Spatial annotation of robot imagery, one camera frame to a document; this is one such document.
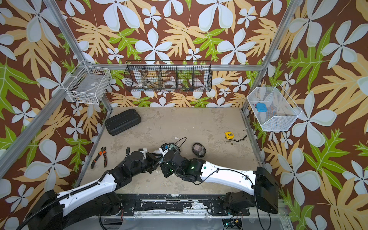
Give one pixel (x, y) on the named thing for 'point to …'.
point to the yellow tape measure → (229, 135)
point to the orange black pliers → (103, 150)
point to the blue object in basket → (261, 107)
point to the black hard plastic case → (120, 122)
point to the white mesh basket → (275, 110)
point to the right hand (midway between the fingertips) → (159, 164)
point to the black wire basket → (168, 75)
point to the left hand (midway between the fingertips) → (166, 154)
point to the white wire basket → (87, 84)
